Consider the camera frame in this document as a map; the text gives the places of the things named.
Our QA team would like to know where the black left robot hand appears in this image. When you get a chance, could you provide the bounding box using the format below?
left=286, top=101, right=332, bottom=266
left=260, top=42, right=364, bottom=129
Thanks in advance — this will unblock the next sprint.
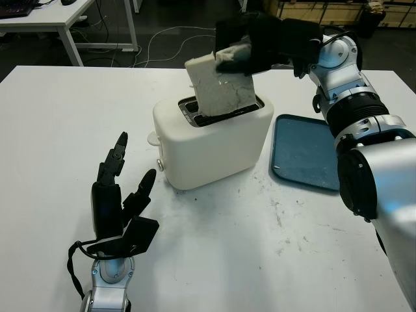
left=90, top=131, right=157, bottom=240

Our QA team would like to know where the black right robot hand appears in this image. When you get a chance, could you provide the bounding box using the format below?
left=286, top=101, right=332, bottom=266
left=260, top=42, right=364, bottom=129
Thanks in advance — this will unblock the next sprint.
left=214, top=14, right=323, bottom=78

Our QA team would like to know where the pale slice of bread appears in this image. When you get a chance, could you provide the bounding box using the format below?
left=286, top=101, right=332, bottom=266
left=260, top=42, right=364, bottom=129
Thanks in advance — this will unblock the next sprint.
left=184, top=45, right=257, bottom=118

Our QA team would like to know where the blue plastic tray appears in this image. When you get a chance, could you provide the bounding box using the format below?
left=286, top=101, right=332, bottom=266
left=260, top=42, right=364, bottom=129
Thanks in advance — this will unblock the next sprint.
left=270, top=113, right=342, bottom=192

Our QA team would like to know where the white two-slot toaster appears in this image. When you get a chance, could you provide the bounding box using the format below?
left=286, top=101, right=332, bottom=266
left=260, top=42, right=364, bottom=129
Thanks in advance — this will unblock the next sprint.
left=152, top=94, right=274, bottom=191

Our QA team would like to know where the wooden crate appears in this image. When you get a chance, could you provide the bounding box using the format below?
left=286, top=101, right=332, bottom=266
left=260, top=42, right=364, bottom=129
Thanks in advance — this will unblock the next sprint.
left=272, top=0, right=416, bottom=29

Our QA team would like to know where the black waste bin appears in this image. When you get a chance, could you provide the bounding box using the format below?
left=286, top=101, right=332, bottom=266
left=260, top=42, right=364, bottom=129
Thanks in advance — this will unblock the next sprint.
left=359, top=3, right=387, bottom=38

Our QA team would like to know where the white office desk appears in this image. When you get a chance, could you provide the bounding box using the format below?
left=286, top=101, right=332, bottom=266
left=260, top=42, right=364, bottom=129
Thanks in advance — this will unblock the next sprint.
left=0, top=0, right=140, bottom=68

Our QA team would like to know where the black keyboard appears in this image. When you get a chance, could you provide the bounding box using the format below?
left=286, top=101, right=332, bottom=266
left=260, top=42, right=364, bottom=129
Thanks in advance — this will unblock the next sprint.
left=0, top=0, right=38, bottom=19

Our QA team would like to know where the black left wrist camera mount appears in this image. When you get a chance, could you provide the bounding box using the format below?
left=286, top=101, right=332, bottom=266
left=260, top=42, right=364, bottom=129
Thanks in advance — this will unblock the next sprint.
left=86, top=216, right=160, bottom=258

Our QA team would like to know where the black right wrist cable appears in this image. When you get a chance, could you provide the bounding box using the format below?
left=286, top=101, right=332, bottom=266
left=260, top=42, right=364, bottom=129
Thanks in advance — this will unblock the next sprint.
left=320, top=30, right=357, bottom=45

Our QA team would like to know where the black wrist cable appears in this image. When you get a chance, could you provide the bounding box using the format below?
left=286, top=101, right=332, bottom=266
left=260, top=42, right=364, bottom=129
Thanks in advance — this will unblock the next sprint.
left=66, top=240, right=95, bottom=300
left=320, top=30, right=357, bottom=45

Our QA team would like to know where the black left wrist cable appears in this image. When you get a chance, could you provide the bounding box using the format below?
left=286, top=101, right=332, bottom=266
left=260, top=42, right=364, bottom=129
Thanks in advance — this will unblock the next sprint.
left=66, top=240, right=95, bottom=300

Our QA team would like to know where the white floor cable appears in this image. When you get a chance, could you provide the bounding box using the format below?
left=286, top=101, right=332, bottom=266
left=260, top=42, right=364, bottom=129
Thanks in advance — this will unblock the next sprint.
left=133, top=25, right=218, bottom=68

